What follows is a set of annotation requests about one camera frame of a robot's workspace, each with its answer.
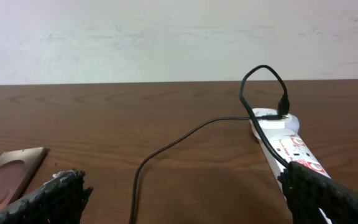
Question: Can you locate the white USB charger adapter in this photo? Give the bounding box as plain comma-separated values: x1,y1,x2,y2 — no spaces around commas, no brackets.
252,108,300,134

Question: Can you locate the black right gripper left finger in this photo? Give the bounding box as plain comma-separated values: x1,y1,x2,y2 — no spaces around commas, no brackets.
0,169,93,224

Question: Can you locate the bronze Galaxy smartphone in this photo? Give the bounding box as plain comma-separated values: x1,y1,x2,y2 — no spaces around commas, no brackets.
0,147,48,210

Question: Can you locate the white power strip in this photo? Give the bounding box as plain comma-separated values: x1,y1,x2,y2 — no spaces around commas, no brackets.
249,108,334,224

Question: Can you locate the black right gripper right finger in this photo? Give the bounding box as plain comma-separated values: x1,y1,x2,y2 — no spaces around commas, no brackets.
277,162,358,224

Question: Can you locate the black charger cable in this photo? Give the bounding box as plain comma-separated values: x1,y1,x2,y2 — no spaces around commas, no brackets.
128,64,291,224

